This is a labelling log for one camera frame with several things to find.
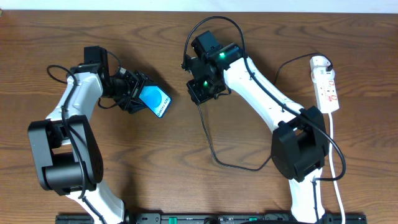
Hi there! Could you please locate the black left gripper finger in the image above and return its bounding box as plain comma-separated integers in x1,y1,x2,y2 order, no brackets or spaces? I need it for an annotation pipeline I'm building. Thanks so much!
133,70,153,86
126,100,147,114

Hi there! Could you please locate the blue Galaxy smartphone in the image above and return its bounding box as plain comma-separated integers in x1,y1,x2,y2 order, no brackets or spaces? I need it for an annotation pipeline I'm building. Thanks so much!
139,86,172,118

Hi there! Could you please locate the black USB charging cable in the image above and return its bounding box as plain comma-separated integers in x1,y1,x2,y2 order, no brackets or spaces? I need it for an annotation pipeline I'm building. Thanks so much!
196,52,333,172

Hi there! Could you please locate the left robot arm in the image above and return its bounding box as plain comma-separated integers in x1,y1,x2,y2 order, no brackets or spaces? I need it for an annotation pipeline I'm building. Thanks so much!
27,46,152,223

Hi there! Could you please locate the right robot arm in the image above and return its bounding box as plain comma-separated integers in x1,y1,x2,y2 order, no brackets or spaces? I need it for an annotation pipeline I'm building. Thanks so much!
182,31,328,223

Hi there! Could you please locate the white USB charger plug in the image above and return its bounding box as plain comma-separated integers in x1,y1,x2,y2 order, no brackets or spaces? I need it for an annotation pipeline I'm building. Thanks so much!
310,55,331,70

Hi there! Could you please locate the white power strip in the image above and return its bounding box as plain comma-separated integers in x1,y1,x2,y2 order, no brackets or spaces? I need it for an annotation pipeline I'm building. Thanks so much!
311,67,340,114

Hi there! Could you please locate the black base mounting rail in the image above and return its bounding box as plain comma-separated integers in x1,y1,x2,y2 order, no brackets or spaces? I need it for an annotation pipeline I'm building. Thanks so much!
55,213,368,224

